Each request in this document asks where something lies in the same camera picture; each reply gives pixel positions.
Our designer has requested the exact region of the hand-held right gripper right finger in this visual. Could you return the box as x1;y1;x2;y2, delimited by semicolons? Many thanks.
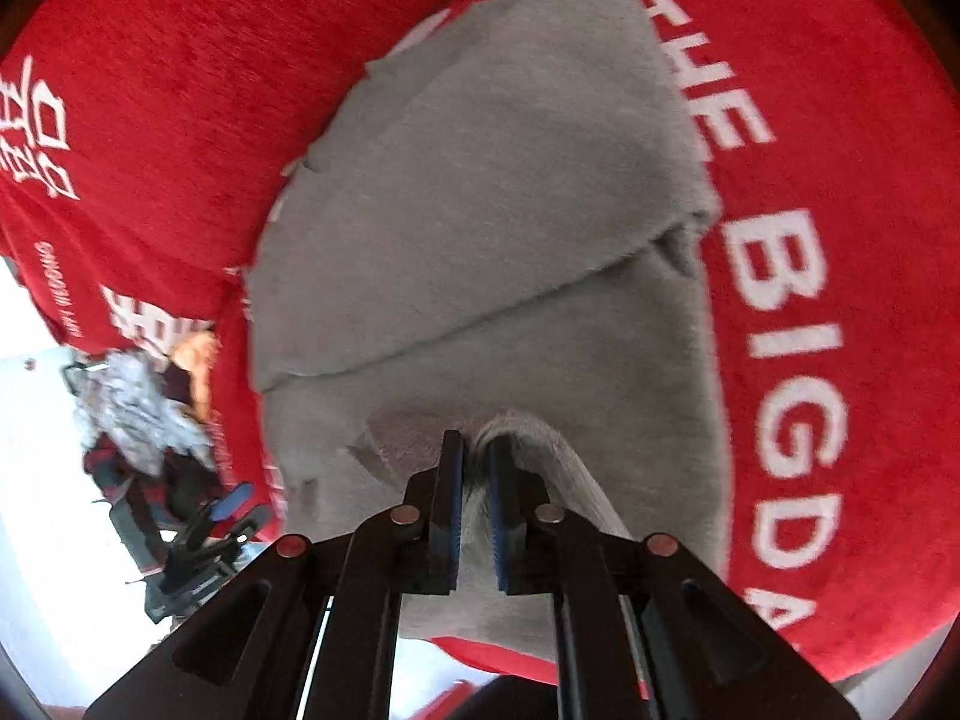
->
484;439;860;720

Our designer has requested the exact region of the dark plaid cloth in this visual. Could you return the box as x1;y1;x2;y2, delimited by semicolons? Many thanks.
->
82;439;226;533

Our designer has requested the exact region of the grey towel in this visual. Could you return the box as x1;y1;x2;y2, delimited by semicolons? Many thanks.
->
244;0;732;672

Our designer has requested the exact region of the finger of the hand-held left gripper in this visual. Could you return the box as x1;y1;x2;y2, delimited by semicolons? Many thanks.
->
199;504;275;565
180;481;262;548

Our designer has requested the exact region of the red printed sofa seat cushion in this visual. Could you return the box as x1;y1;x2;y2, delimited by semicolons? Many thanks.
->
214;0;960;698

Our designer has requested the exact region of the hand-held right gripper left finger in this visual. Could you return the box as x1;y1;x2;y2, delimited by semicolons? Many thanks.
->
86;431;470;720

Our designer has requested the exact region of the orange cloth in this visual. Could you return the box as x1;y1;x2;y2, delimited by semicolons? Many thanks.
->
172;331;222;421

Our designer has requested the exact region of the white patterned cloth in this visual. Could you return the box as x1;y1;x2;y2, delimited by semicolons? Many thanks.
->
71;352;211;466

